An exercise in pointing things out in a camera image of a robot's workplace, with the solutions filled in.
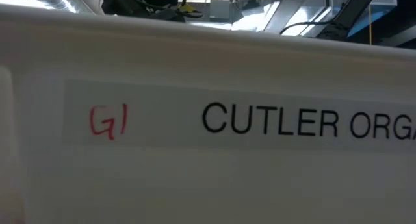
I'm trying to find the white plastic cutlery organizer tray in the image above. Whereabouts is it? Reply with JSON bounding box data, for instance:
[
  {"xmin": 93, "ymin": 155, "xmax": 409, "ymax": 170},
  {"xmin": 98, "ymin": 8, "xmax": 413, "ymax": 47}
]
[{"xmin": 0, "ymin": 3, "xmax": 416, "ymax": 224}]

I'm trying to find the grey ceiling box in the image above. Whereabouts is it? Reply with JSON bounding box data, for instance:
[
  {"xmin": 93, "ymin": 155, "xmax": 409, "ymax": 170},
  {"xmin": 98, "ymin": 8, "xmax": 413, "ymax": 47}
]
[{"xmin": 209, "ymin": 0, "xmax": 232, "ymax": 23}]

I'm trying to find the white printed label sticker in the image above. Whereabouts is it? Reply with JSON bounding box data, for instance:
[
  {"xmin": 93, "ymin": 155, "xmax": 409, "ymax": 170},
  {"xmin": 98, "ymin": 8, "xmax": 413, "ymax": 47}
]
[{"xmin": 61, "ymin": 78, "xmax": 416, "ymax": 154}]

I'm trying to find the yellow cable tag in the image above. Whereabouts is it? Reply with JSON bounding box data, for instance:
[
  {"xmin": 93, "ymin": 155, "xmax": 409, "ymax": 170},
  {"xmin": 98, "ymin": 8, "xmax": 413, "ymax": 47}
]
[{"xmin": 177, "ymin": 4, "xmax": 204, "ymax": 19}]

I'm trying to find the rectangular silver air duct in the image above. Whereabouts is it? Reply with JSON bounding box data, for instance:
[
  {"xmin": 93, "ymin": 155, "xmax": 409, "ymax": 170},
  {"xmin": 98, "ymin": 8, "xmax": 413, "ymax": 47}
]
[{"xmin": 231, "ymin": 0, "xmax": 332, "ymax": 36}]

